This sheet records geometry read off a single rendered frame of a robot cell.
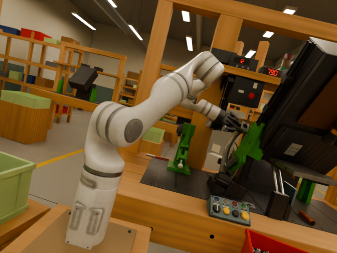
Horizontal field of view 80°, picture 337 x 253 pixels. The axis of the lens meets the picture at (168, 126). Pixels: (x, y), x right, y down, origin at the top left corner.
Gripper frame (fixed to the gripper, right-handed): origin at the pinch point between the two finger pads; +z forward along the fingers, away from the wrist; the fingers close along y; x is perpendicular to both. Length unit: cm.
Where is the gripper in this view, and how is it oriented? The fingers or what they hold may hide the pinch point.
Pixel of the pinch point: (240, 128)
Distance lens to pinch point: 109.8
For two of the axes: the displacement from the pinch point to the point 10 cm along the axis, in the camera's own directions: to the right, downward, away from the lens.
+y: 3.9, -7.0, 6.0
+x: -3.0, 5.2, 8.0
